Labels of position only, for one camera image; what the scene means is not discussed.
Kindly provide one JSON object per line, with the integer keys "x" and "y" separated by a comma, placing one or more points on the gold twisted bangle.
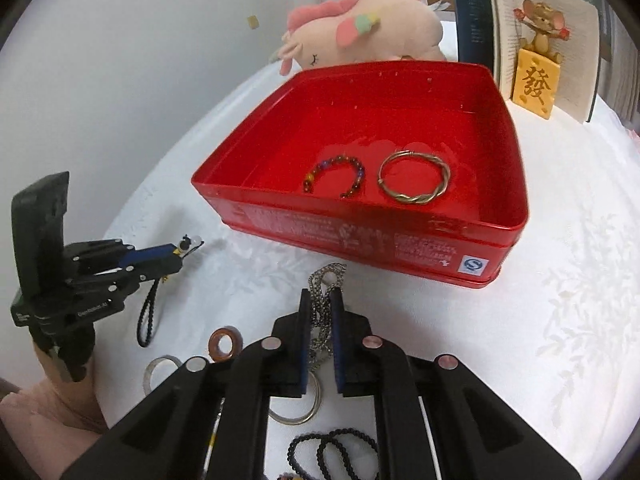
{"x": 442, "y": 180}

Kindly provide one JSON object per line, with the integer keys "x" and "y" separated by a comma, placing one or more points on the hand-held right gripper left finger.
{"x": 303, "y": 350}

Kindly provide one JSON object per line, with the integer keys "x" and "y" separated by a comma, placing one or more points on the dark blue book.
{"x": 472, "y": 15}

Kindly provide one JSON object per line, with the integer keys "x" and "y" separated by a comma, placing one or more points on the wide silver bangle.
{"x": 150, "y": 372}

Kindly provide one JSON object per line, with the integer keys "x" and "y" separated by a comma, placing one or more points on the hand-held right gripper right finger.
{"x": 336, "y": 355}

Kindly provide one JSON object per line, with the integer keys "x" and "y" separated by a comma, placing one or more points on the mouse figurine on yellow block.
{"x": 532, "y": 80}

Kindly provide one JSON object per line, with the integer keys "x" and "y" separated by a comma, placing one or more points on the pink unicorn plush toy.
{"x": 390, "y": 25}

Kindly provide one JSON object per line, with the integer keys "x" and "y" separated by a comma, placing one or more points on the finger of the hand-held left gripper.
{"x": 120, "y": 280}
{"x": 145, "y": 255}

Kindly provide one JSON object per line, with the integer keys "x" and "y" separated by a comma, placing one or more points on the yellow wall sticker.
{"x": 253, "y": 22}

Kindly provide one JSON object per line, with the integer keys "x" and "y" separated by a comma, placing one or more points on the red tin box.
{"x": 360, "y": 125}

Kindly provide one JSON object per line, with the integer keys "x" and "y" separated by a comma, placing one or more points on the thin silver bangle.
{"x": 314, "y": 410}

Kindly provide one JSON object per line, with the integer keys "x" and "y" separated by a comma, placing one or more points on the white patterned bed sheet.
{"x": 550, "y": 310}

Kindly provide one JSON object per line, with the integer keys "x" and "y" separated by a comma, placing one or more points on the white cartoon monkey box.
{"x": 582, "y": 55}

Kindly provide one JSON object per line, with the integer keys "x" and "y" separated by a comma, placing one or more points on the person's left hand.
{"x": 65, "y": 405}

